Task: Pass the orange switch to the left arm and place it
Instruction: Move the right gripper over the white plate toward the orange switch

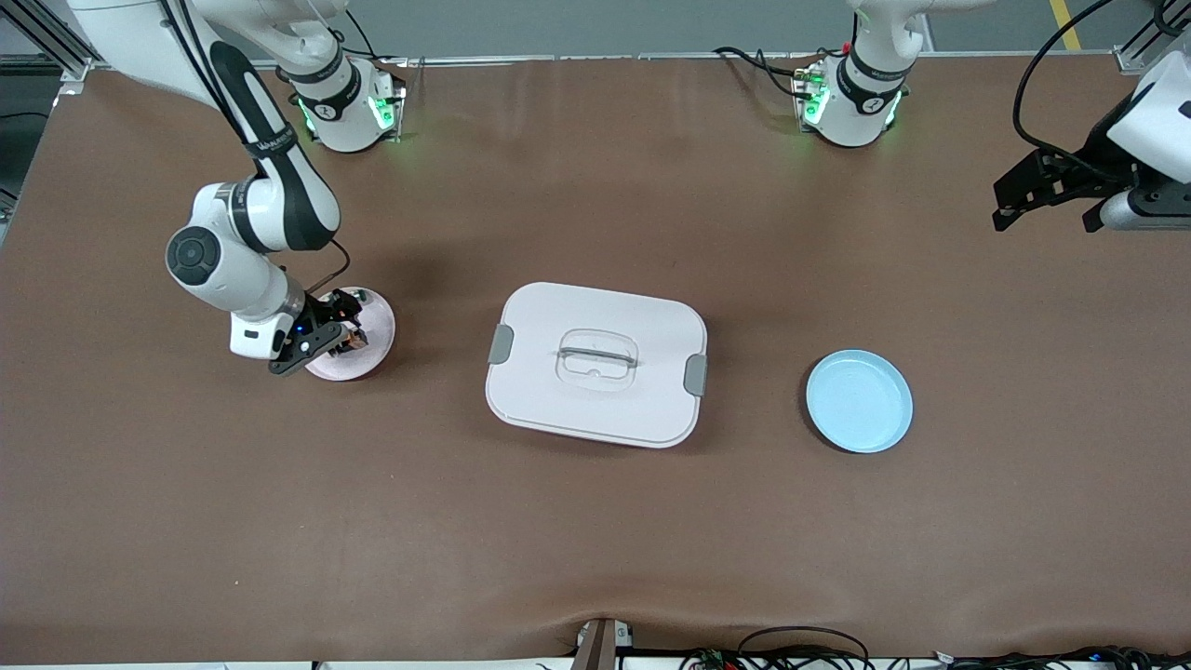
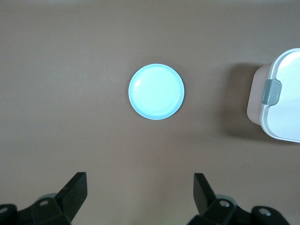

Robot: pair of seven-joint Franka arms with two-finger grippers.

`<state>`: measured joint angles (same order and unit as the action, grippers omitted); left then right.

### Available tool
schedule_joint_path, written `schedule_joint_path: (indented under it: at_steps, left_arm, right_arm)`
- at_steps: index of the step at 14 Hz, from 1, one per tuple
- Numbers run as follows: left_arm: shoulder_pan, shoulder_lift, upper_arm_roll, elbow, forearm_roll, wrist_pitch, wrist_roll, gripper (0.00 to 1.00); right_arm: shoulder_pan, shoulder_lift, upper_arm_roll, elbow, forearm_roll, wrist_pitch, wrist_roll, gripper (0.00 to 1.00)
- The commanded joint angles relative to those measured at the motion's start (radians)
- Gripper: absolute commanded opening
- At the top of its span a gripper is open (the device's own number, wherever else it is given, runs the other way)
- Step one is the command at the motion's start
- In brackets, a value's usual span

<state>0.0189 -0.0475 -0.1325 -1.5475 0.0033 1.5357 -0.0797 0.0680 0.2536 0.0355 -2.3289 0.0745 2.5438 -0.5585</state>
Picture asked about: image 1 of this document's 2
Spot black looped cable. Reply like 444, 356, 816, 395
737, 625, 872, 670

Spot black arm base cable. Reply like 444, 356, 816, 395
714, 42, 843, 99
312, 9, 410, 66

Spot black right arm base cable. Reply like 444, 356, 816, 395
312, 9, 410, 66

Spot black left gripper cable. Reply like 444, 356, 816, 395
1012, 0, 1117, 178

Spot metal table edge rail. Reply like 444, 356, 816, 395
88, 51, 1122, 71

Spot metal table clamp bracket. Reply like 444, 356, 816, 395
570, 617, 636, 670

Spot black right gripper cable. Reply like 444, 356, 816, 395
305, 237, 353, 294

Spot black cable bundle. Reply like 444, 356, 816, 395
679, 644, 1191, 670

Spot pink round plate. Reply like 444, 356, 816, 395
305, 287, 396, 382

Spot black left arm base cable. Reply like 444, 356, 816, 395
714, 42, 843, 99

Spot light blue round plate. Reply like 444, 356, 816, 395
806, 350, 914, 454

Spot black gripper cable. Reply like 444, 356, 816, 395
305, 237, 353, 294
1012, 0, 1117, 178

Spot white lidded storage box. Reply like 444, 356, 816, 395
485, 282, 709, 449

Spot aluminium frame profile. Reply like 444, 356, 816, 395
0, 0, 89, 99
1117, 0, 1191, 75

